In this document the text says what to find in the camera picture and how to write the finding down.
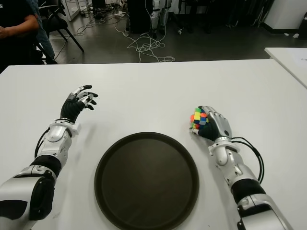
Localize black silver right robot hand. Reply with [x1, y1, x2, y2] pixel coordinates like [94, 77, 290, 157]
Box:
[189, 105, 233, 142]

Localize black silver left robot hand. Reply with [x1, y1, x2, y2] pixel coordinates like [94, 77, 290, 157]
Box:
[59, 84, 99, 123]

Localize multicoloured Rubik's cube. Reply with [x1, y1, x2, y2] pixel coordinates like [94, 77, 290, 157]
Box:
[189, 107, 209, 131]

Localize dark brown round plate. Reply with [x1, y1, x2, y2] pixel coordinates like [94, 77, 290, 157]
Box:
[94, 131, 200, 230]

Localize standing person in jeans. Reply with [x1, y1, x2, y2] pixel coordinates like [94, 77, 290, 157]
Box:
[26, 0, 58, 65]

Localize black folding chair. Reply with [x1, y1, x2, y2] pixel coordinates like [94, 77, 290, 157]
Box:
[38, 0, 84, 53]

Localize white side table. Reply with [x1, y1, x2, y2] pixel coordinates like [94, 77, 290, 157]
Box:
[263, 47, 307, 89]

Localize white display cabinet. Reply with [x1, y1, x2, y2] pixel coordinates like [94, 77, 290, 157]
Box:
[59, 0, 81, 22]

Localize seated person in black shirt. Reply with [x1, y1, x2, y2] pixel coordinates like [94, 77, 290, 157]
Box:
[0, 0, 40, 72]

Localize black cabinet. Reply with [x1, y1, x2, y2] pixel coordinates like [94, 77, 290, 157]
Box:
[127, 0, 153, 34]

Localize white humanoid robot legs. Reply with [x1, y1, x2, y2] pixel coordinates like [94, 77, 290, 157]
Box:
[150, 0, 172, 33]

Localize white block with black base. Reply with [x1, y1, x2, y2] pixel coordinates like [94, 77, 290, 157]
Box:
[263, 0, 307, 31]

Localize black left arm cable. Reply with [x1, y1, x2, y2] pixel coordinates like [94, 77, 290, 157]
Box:
[35, 126, 51, 158]

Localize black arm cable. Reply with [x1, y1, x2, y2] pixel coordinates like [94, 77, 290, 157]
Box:
[231, 137, 265, 184]
[35, 126, 51, 158]

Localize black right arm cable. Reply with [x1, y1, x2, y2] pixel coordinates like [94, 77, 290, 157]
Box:
[231, 137, 265, 184]

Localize tangled white floor cable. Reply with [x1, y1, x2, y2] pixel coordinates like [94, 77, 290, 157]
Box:
[114, 23, 176, 63]

